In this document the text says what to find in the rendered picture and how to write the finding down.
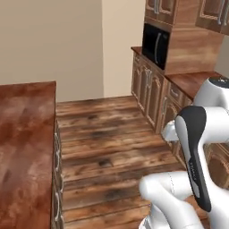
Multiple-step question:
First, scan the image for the wooden wall cupboard door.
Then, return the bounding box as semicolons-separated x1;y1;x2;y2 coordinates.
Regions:
144;0;174;25
195;0;229;36

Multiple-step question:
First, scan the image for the silver cupboard handle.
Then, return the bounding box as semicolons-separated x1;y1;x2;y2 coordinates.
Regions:
162;97;168;116
145;68;153;89
216;0;226;26
153;0;160;15

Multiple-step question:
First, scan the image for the wooden base cupboard door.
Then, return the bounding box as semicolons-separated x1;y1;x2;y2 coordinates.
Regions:
161;98;181;136
131;55;142;101
139;62;153;115
146;69;165;131

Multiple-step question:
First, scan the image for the wooden drawer front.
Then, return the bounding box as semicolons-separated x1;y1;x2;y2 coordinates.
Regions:
167;82;186;107

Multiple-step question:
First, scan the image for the black microwave oven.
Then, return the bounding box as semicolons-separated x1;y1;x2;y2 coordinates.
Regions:
141;22;171;72

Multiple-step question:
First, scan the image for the wooden microwave housing panel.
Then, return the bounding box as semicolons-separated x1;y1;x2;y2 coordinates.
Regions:
163;19;225;76

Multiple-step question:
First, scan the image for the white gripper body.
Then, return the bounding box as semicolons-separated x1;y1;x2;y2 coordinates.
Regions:
161;119;181;143

